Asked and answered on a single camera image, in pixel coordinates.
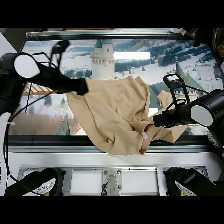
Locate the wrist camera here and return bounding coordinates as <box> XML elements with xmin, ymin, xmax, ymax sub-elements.
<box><xmin>49</xmin><ymin>39</ymin><xmax>72</xmax><ymax>69</ymax></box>
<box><xmin>162</xmin><ymin>73</ymin><xmax>191</xmax><ymax>108</ymax></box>

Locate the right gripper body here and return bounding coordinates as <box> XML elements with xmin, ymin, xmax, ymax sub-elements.
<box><xmin>152</xmin><ymin>111</ymin><xmax>178</xmax><ymax>129</ymax></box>

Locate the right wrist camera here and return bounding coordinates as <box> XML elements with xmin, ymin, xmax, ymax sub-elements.
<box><xmin>162</xmin><ymin>73</ymin><xmax>191</xmax><ymax>108</ymax></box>

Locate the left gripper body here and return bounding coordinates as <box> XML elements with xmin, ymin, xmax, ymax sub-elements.
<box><xmin>65</xmin><ymin>77</ymin><xmax>90</xmax><ymax>96</ymax></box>

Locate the beige garment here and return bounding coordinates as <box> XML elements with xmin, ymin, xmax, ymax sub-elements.
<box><xmin>65</xmin><ymin>75</ymin><xmax>189</xmax><ymax>156</ymax></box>

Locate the black cable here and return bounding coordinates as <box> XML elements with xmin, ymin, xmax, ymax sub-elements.
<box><xmin>2</xmin><ymin>94</ymin><xmax>26</xmax><ymax>184</ymax></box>

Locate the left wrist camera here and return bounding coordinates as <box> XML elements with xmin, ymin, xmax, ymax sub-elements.
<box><xmin>49</xmin><ymin>39</ymin><xmax>72</xmax><ymax>69</ymax></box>

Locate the silver frame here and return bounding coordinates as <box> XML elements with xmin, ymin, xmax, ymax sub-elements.
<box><xmin>0</xmin><ymin>29</ymin><xmax>224</xmax><ymax>197</ymax></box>

